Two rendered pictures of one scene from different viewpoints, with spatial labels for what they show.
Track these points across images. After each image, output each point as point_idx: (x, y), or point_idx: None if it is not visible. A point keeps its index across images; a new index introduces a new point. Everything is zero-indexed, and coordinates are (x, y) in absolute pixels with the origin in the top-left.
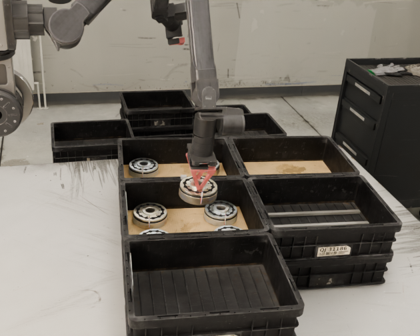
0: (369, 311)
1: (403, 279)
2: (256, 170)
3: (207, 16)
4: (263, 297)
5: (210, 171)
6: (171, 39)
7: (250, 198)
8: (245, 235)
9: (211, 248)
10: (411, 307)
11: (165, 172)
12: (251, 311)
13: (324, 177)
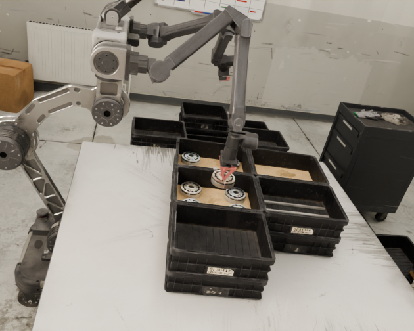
0: (318, 272)
1: (345, 256)
2: (263, 171)
3: (245, 75)
4: (252, 251)
5: (232, 169)
6: (221, 77)
7: (255, 189)
8: (247, 211)
9: (225, 216)
10: (345, 274)
11: (204, 163)
12: (242, 257)
13: (305, 182)
